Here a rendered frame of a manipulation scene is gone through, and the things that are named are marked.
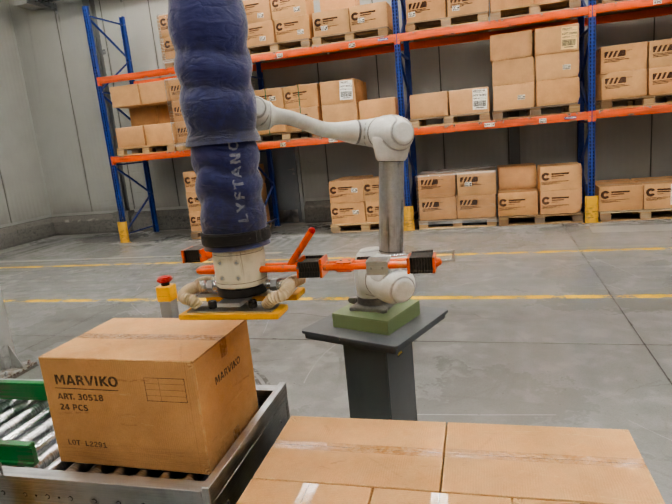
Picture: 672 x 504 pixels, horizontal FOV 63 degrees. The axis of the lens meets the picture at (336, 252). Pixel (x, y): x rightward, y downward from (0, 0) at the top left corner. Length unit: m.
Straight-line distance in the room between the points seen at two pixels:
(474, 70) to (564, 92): 1.90
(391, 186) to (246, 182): 0.69
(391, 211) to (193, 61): 0.95
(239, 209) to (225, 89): 0.36
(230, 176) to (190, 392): 0.69
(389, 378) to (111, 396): 1.15
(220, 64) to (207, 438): 1.16
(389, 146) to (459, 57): 8.02
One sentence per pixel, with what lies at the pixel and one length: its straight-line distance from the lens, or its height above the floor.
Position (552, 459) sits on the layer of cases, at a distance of 1.94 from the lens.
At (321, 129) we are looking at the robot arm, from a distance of 2.22.
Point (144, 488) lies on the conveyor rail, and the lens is 1.92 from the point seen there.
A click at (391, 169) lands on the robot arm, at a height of 1.44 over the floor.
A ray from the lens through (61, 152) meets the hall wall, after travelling 13.51.
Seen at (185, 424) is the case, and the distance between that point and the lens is 1.91.
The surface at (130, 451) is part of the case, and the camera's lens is 2.09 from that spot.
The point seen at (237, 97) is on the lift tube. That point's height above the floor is 1.73.
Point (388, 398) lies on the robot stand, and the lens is 2.52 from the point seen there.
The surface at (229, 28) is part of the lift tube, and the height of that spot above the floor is 1.92.
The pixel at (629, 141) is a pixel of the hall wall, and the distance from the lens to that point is 10.27.
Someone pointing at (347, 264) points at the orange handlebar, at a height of 1.20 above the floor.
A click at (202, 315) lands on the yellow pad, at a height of 1.08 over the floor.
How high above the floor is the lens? 1.59
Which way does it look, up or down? 12 degrees down
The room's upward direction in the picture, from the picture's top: 5 degrees counter-clockwise
